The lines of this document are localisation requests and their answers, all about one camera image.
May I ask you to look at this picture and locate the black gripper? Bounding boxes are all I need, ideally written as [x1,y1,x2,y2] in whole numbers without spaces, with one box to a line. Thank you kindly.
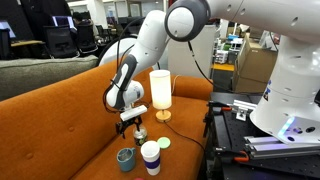
[114,115,144,140]

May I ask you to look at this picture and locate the clear glass container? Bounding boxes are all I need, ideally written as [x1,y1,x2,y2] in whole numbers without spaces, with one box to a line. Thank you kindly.
[133,125,149,148]

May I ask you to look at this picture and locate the orange fabric sofa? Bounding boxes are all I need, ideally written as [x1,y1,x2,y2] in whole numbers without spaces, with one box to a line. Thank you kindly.
[0,59,214,180]

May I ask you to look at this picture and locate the grey fabric sofa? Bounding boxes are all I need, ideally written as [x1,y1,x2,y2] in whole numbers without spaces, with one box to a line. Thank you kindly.
[0,54,100,102]

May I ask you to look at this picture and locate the teal ceramic mug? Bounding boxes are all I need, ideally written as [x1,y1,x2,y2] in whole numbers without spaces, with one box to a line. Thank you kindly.
[116,147,137,173]

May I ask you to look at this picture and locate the white cup purple band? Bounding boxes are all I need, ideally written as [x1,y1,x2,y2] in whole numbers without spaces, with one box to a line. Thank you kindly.
[140,140,162,177]

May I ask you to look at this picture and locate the green round lid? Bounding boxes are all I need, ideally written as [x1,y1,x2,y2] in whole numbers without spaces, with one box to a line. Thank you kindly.
[156,136,172,150]

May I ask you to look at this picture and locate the white cylinder table lamp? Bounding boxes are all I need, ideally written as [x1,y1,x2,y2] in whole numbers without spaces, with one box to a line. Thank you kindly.
[148,69,173,123]

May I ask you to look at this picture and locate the black orange bar clamp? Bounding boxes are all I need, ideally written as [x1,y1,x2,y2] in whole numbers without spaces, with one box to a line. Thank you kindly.
[207,100,235,113]
[214,148,252,164]

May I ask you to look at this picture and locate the black perforated robot table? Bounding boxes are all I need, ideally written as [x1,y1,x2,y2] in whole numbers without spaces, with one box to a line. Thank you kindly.
[202,91,320,180]

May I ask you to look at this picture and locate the black office chair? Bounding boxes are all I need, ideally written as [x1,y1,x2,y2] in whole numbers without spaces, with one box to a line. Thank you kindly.
[43,24,80,60]
[76,21,100,55]

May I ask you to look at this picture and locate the white panel board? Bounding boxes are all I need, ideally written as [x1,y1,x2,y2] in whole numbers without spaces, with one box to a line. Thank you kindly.
[167,24,217,80]

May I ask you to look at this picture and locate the lit desktop monitor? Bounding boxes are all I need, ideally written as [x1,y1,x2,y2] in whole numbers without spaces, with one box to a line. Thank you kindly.
[51,15,76,30]

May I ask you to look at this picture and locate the tall cardboard box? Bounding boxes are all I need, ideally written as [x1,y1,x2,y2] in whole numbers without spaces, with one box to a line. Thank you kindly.
[232,32,279,94]

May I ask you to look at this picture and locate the aluminium extrusion rails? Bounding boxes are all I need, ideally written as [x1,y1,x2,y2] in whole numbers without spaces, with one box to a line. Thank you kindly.
[244,134,320,160]

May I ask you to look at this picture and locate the black lamp power cable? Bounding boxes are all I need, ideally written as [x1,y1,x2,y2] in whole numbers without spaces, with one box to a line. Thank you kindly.
[163,119,206,154]

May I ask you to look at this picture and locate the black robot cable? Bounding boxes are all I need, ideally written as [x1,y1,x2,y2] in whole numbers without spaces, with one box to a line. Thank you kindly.
[187,40,265,96]

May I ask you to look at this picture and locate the aluminium corner bracket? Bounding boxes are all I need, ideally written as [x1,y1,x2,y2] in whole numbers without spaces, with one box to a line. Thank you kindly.
[230,98,258,122]

